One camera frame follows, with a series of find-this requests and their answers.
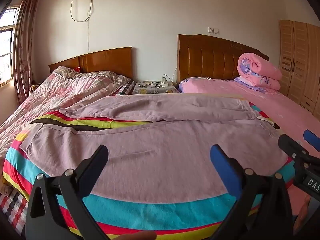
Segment floral patchwork quilt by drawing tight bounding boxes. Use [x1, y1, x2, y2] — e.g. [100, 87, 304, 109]
[0, 66, 134, 160]

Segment air conditioner power cable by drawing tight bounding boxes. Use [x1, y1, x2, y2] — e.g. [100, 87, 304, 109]
[70, 0, 96, 51]

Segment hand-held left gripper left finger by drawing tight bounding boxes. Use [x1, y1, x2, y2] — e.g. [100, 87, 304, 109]
[25, 144, 110, 240]

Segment black cable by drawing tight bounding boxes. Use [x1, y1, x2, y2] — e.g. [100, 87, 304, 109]
[138, 81, 162, 88]

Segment person's left hand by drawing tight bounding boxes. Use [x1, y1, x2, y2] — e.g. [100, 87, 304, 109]
[117, 231, 157, 240]

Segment lilac pants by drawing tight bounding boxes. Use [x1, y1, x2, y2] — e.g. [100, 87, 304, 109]
[19, 94, 288, 204]

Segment rolled pink floral quilt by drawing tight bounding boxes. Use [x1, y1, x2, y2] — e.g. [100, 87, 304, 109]
[232, 52, 283, 90]

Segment light wooden wardrobe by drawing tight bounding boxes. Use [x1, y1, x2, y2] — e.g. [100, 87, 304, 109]
[279, 19, 320, 115]

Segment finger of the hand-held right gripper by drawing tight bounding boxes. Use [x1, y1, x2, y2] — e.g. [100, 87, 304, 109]
[278, 134, 309, 163]
[303, 129, 320, 153]

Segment ribbed wooden headboard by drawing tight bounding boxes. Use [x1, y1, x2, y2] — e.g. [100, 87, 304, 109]
[177, 34, 270, 84]

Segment nightstand with floral cloth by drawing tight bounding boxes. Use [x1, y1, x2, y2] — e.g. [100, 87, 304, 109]
[132, 80, 180, 95]

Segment pink bed sheet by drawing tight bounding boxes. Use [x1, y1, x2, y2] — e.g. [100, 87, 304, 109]
[179, 77, 320, 230]

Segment rainbow striped blanket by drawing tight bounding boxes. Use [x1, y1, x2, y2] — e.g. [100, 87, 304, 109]
[2, 100, 300, 240]

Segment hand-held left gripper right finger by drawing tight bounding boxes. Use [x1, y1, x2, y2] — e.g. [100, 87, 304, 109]
[210, 144, 294, 240]

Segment floral pink curtain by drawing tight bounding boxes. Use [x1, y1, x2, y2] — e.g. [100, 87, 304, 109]
[12, 0, 43, 105]

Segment flat wooden headboard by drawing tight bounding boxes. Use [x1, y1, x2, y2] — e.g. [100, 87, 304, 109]
[48, 46, 134, 82]

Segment barred window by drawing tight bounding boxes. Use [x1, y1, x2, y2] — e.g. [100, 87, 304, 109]
[0, 5, 20, 88]

